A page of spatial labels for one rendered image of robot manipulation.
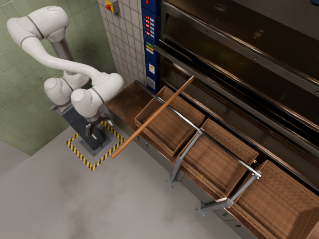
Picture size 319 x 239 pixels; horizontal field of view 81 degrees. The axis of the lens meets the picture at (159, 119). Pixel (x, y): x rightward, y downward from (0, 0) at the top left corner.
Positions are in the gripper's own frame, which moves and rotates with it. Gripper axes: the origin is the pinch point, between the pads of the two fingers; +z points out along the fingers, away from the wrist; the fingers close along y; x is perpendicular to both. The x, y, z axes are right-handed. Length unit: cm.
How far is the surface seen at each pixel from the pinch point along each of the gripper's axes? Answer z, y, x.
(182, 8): -39, -87, -10
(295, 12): -61, -92, 51
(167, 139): 75, -48, 17
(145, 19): -17, -84, -44
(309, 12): -63, -92, 56
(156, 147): 75, -34, 15
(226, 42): -30, -90, 26
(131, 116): 75, -40, -32
